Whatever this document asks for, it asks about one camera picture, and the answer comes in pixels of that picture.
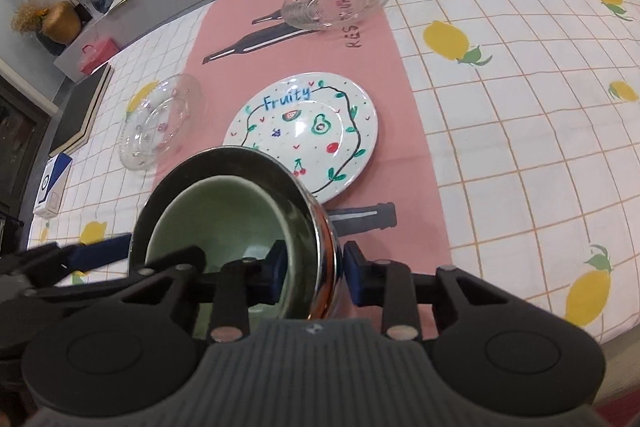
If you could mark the gold vase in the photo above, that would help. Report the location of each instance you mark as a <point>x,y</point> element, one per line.
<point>61,23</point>

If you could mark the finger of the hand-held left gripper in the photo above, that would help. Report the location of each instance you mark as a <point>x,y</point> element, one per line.
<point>100,253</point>

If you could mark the lemon print tablecloth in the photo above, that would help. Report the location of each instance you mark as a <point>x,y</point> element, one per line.
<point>525,132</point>

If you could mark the white fruit print plate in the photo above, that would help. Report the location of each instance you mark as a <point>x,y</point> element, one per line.
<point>300,132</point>

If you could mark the clear glass plate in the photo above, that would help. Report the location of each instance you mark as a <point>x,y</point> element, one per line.
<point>160,122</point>
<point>335,2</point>

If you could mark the small blue glass vase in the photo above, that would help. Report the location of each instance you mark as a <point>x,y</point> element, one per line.
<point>99,2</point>

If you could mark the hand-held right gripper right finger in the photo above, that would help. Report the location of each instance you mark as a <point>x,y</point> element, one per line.
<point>356,277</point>

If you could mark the black notebook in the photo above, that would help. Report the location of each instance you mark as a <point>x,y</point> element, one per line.
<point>75,117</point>

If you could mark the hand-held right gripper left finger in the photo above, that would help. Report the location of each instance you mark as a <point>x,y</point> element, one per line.
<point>277,274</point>

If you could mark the white and blue box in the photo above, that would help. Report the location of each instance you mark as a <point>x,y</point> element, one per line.
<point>52,184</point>

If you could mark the pink plastic basket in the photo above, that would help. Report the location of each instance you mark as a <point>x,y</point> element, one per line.
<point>97,57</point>

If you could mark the green ceramic bowl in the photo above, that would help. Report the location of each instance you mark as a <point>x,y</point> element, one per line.
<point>225,217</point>

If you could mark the orange steel bowl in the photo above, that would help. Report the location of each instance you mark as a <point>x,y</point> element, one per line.
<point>162,189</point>

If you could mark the dried yellow flowers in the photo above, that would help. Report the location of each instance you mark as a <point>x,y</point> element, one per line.
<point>29,16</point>

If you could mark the pink table runner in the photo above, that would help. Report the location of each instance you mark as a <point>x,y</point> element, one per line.
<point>400,167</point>

